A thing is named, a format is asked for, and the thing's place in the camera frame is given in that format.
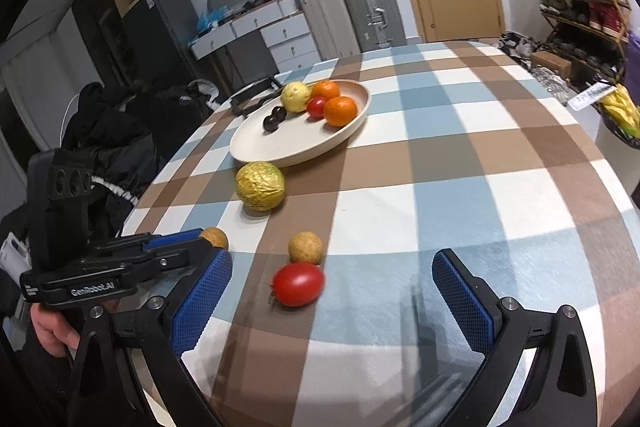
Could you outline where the black clothes pile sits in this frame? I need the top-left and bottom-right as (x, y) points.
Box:
(60, 82), (161, 238)

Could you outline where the wrinkled yellow passion fruit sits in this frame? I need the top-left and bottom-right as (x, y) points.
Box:
(235, 161), (287, 212)

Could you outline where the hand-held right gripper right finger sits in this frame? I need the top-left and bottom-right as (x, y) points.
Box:
(432, 249), (598, 427)

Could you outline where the blue plastic bag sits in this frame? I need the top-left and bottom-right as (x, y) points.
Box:
(196, 4), (233, 32)

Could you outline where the black refrigerator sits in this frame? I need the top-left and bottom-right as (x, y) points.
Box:
(121, 0), (201, 82)

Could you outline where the smooth yellow guava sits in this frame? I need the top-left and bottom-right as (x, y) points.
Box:
(280, 82), (313, 114)

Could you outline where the silver suitcase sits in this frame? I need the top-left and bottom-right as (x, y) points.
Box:
(340, 0), (408, 54)

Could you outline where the shoe rack with shoes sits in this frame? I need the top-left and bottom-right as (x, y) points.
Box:
(521, 0), (628, 78)

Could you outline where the white curtain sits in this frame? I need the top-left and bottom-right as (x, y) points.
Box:
(0, 22), (68, 148)

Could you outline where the scattered shoes pile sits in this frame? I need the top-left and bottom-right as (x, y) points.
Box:
(497, 31), (578, 105)

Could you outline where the black backpack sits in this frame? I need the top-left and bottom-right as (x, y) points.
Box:
(152, 84), (216, 148)

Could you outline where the purple bag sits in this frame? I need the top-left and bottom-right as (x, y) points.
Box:
(625, 32), (640, 92)

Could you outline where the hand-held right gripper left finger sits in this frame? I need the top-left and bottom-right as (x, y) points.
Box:
(67, 249), (234, 427)

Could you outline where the white coiled cable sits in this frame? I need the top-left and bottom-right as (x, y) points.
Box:
(92, 176), (139, 206)

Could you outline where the dark wooden cabinet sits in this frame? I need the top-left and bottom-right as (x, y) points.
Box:
(71, 0), (146, 72)

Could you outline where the black rectangular frame holder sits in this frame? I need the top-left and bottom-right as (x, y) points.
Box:
(230, 76), (288, 115)

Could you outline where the yellow plastic bag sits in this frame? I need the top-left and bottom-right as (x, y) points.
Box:
(600, 84), (640, 138)

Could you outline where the white desk with drawers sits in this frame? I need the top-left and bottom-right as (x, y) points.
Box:
(189, 0), (323, 75)

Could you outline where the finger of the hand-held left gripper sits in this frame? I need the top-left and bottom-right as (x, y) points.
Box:
(145, 241), (216, 278)
(90, 229), (205, 258)

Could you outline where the orange mandarin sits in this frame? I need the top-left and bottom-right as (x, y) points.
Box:
(311, 80), (342, 102)
(323, 96), (359, 128)

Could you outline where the white trash bin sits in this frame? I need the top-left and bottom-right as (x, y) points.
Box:
(597, 109), (640, 212)

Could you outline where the beige suitcase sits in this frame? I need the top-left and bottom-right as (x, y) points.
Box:
(294, 0), (362, 60)

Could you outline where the person's left hand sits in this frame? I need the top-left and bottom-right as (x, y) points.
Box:
(30, 306), (82, 358)

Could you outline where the white paper label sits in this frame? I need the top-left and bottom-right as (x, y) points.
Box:
(567, 84), (618, 112)

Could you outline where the cardboard box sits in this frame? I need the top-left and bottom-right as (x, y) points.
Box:
(530, 51), (572, 80)

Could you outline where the cream round plate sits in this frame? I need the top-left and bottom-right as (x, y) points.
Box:
(229, 79), (372, 168)

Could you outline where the brown longan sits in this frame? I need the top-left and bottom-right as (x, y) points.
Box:
(288, 231), (324, 266)
(200, 227), (230, 252)

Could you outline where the oval red tomato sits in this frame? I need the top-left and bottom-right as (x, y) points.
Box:
(271, 262), (326, 308)

